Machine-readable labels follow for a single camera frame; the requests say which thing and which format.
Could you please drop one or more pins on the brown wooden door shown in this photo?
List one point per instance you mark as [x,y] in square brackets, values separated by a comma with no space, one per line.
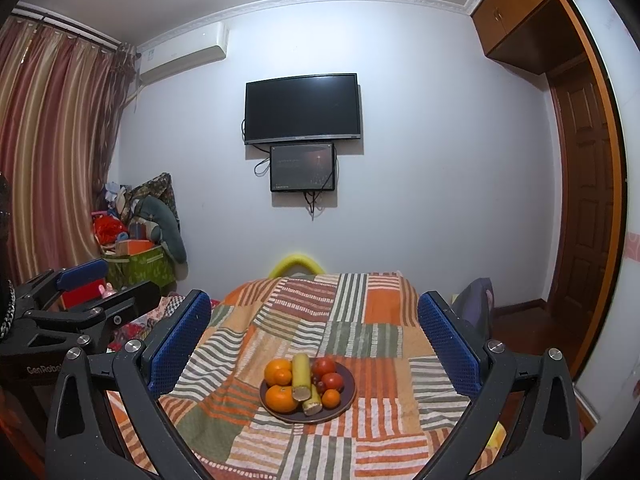
[580,185]

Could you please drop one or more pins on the blue-grey bag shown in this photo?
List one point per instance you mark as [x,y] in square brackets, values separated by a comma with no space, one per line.
[475,305]

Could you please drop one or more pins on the orange box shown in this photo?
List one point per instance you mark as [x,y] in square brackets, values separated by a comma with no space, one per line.
[135,247]

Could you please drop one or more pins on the grey plush toy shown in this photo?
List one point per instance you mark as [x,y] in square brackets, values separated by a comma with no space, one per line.
[165,225]

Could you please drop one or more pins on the orange with sticker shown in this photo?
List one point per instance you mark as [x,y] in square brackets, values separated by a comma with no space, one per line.
[280,398]

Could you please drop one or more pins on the red plastic bag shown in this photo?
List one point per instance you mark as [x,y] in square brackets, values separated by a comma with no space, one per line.
[107,230]

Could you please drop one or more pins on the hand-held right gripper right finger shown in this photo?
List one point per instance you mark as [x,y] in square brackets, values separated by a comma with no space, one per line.
[447,340]

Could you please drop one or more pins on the yellow foam tube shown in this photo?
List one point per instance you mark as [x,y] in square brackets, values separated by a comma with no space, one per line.
[295,258]

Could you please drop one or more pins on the red box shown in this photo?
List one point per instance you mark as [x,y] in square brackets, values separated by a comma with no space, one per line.
[82,299]

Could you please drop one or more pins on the dark patterned cloth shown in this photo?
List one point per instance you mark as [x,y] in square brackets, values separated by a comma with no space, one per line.
[157,185]

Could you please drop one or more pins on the red floral bed sheet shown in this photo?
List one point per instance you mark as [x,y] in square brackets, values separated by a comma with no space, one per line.
[132,332]

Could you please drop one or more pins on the red tomato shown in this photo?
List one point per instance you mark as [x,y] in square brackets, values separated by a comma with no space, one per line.
[324,365]
[331,381]

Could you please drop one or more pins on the white air conditioner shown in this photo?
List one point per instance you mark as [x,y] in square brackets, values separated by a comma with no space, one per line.
[180,52]

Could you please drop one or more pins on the striped patchwork blanket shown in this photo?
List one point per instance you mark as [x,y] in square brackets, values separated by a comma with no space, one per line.
[350,325]

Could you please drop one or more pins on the purple ceramic plate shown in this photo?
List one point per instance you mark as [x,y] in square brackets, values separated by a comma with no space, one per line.
[292,416]

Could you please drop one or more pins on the wooden wall cabinet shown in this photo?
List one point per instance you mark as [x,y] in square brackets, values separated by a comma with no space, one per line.
[510,15]

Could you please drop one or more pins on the yellow-green sugarcane piece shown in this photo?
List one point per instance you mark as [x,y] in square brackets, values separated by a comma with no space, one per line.
[312,400]
[301,375]

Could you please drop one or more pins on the small black monitor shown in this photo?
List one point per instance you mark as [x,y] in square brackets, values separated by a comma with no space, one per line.
[302,167]

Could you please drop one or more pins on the pink toy figure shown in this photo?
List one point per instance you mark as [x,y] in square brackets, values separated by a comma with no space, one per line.
[106,290]

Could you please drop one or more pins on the striped red curtain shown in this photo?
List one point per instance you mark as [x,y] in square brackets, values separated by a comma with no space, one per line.
[50,160]

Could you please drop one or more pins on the small dark red fruit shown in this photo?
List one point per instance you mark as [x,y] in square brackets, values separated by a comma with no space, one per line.
[317,384]

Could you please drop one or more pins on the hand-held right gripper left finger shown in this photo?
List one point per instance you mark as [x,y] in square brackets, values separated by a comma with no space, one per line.
[180,340]

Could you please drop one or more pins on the black wall television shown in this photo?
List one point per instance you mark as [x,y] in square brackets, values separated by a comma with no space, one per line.
[302,107]

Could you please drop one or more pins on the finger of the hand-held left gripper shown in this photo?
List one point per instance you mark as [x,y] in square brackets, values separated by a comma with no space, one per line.
[82,275]
[125,305]

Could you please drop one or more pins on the wooden door and cabinet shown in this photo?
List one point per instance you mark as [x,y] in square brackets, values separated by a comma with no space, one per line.
[619,160]

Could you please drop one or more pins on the small tangerine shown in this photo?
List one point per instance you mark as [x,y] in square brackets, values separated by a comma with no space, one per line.
[283,378]
[330,398]

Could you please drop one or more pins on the plain large orange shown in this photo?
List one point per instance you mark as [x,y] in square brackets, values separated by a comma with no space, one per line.
[272,366]

